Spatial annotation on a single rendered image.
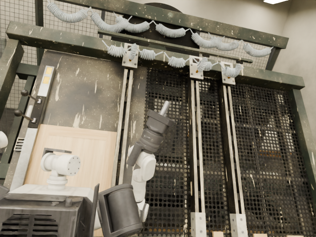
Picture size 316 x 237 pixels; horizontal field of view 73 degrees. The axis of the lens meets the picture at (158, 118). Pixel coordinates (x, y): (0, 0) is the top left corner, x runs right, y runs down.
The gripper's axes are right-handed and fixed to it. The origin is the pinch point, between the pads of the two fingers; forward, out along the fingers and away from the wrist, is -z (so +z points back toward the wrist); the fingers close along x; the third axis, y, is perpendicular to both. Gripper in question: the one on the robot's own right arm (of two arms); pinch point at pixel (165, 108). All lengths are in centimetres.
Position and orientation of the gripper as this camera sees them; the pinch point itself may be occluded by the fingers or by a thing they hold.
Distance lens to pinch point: 87.5
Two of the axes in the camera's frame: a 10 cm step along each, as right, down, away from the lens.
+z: -4.1, 9.0, 1.2
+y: 3.4, 0.3, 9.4
